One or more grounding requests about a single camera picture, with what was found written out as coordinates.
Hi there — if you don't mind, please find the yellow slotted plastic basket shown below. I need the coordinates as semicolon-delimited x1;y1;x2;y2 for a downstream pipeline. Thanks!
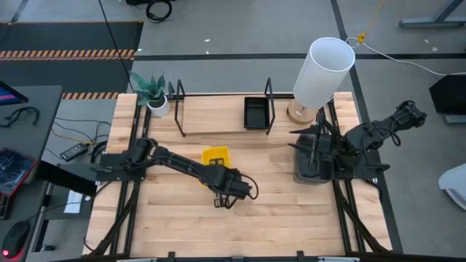
200;146;232;172

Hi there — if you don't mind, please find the black hazard striped floor mat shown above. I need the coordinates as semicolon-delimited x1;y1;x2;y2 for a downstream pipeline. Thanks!
0;20;144;100

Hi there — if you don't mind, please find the green plant white pot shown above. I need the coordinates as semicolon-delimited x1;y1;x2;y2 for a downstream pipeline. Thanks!
129;71;171;118

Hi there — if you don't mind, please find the white shade wooden base lamp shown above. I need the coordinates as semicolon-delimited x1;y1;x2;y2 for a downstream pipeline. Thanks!
286;36;356;126

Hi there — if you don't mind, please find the grey metal stand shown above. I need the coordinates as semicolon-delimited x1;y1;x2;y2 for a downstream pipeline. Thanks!
398;0;466;29

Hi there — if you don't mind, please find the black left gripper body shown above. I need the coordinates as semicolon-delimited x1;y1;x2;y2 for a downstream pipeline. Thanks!
218;170;252;200

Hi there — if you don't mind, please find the red edged dark tablet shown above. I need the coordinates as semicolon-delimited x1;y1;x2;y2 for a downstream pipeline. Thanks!
0;146;38;197

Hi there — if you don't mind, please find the dark computer monitor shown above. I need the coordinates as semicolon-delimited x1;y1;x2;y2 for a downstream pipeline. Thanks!
0;80;29;107

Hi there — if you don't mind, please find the grey metal base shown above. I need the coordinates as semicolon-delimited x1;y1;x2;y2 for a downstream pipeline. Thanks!
444;114;466;126

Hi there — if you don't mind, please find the white cable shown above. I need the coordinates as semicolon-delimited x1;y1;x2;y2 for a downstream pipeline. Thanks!
344;36;466;77

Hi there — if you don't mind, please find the wooden shelf black metal frame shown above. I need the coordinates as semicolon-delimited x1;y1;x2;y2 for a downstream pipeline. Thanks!
167;76;277;138

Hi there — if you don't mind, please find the black power adapter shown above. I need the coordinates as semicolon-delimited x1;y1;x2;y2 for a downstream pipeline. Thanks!
59;142;90;162

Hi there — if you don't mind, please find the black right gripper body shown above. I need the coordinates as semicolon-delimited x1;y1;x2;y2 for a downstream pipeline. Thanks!
309;123;347;172

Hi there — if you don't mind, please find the black square box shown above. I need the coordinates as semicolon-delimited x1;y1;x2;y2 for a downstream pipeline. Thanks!
429;74;466;116

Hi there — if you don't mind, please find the yellow rope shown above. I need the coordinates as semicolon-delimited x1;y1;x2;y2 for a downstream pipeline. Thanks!
358;0;384;44

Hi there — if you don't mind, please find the black flat box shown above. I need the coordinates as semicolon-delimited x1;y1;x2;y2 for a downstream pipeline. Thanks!
35;159;98;197

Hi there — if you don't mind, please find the grey side desk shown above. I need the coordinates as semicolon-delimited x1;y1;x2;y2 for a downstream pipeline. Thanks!
0;85;63;262

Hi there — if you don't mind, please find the thin yellow cable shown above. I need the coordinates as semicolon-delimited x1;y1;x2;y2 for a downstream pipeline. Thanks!
50;127;92;145

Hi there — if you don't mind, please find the coiled black cable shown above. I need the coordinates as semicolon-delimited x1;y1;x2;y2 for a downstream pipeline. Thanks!
145;0;173;24

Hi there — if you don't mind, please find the black computer mouse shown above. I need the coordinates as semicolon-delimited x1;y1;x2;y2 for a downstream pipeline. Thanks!
1;220;32;260

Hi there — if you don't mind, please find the white chair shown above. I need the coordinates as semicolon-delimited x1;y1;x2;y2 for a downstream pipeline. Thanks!
438;163;466;212

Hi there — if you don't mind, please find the black aluminium table frame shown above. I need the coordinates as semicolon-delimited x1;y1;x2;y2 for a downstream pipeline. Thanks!
82;91;401;262

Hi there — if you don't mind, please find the black slotted plastic basket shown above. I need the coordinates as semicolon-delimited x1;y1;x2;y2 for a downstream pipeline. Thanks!
243;95;271;131
293;133;336;186

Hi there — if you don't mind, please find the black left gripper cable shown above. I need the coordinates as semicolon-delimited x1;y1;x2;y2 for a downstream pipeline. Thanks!
238;173;259;200

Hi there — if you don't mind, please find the thin black pole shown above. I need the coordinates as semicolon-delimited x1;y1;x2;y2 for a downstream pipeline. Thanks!
98;0;134;82

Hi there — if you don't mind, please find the black cable bundle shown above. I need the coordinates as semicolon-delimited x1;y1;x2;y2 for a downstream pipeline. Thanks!
0;106;40;129

